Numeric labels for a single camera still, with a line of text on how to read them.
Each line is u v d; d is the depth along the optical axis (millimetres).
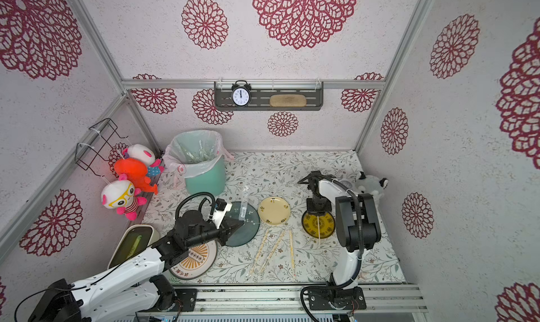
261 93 930
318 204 816
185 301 734
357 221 449
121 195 802
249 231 887
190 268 809
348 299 674
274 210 977
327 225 924
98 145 790
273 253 852
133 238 834
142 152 941
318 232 881
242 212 727
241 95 898
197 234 615
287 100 898
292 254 849
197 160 999
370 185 808
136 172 882
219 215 659
